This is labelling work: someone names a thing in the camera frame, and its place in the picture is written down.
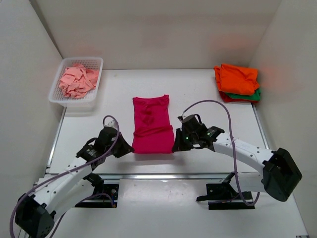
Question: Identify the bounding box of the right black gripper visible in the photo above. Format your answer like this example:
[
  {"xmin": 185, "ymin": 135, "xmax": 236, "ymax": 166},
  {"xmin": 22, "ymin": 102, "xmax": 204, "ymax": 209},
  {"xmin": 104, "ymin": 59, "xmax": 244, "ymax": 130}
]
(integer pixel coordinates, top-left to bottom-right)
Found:
[{"xmin": 172, "ymin": 128, "xmax": 198, "ymax": 153}]

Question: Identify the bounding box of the magenta t shirt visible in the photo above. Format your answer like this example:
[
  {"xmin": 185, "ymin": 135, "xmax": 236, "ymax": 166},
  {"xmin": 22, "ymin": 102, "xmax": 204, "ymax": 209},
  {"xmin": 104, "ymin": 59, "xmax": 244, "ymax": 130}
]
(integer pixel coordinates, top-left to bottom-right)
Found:
[{"xmin": 132, "ymin": 95, "xmax": 174, "ymax": 154}]

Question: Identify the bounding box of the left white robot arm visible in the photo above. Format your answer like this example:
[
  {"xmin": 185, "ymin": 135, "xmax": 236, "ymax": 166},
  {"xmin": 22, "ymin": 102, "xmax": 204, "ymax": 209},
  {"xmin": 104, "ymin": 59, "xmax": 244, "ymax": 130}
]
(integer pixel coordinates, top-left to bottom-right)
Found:
[{"xmin": 10, "ymin": 126, "xmax": 134, "ymax": 238}]

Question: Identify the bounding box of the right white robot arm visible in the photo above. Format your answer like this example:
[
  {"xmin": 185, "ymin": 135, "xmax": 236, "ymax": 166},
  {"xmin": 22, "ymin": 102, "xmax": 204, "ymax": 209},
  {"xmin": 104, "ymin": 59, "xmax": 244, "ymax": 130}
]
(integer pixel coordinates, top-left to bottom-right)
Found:
[{"xmin": 172, "ymin": 114, "xmax": 303, "ymax": 202}]

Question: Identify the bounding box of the red folded t shirt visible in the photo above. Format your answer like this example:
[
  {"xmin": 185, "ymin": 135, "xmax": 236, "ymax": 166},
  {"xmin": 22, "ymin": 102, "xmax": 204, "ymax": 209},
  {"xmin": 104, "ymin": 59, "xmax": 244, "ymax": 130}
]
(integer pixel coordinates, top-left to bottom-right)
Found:
[{"xmin": 219, "ymin": 91, "xmax": 254, "ymax": 103}]

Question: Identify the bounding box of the white plastic basket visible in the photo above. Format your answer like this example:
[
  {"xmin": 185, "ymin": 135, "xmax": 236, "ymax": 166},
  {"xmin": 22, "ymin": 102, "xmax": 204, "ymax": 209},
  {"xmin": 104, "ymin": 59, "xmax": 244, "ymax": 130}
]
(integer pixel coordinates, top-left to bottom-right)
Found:
[{"xmin": 49, "ymin": 57, "xmax": 104, "ymax": 109}]

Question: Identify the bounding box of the orange folded t shirt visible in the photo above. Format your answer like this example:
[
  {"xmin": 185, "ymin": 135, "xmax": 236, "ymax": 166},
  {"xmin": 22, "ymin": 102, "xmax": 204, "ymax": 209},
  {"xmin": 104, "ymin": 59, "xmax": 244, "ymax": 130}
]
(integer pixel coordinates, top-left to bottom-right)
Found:
[{"xmin": 213, "ymin": 63, "xmax": 260, "ymax": 96}]

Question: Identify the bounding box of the pink t shirt in basket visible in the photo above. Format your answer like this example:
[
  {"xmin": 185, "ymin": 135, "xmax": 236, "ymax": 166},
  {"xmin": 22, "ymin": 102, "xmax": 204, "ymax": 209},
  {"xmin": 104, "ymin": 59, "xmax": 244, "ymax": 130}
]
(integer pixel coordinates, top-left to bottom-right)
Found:
[{"xmin": 59, "ymin": 63, "xmax": 100, "ymax": 99}]

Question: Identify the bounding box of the green folded t shirt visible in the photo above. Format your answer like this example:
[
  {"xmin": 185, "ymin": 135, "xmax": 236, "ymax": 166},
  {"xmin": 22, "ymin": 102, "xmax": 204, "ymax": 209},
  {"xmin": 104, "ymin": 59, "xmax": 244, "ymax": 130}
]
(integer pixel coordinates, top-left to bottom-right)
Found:
[{"xmin": 225, "ymin": 88, "xmax": 261, "ymax": 103}]

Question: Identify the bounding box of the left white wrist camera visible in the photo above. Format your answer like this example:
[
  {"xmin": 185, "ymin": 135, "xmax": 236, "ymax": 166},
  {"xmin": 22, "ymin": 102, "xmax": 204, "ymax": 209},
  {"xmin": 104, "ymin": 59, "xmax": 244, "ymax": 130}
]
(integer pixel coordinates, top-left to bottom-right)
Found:
[{"xmin": 104, "ymin": 120, "xmax": 117, "ymax": 129}]

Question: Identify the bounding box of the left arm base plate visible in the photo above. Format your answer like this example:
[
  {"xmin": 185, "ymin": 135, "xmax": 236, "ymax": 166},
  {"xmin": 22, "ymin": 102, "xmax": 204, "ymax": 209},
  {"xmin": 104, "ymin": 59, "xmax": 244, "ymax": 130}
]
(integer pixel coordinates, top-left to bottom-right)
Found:
[{"xmin": 75, "ymin": 180, "xmax": 119, "ymax": 209}]

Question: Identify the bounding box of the aluminium table rail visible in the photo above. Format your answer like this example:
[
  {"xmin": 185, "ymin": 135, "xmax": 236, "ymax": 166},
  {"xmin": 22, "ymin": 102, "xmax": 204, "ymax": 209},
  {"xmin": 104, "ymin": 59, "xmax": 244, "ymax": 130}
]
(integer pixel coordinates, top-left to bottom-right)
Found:
[{"xmin": 44, "ymin": 173, "xmax": 280, "ymax": 181}]

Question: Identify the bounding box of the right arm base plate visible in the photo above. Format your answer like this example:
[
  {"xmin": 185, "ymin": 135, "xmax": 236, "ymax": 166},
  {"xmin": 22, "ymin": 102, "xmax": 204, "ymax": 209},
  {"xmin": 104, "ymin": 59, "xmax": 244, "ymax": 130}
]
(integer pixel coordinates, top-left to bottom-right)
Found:
[{"xmin": 196, "ymin": 172, "xmax": 255, "ymax": 210}]

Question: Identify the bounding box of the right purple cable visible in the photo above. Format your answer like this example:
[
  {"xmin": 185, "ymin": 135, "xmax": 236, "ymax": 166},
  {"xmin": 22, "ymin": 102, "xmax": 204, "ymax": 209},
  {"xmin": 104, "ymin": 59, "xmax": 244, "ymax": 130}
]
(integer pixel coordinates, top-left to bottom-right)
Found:
[{"xmin": 180, "ymin": 100, "xmax": 261, "ymax": 207}]

